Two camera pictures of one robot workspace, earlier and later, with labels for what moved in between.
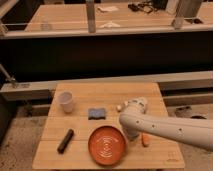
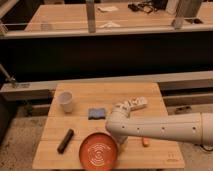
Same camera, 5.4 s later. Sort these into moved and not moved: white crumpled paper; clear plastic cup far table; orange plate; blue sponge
Moved: orange plate
Not moved: blue sponge; clear plastic cup far table; white crumpled paper
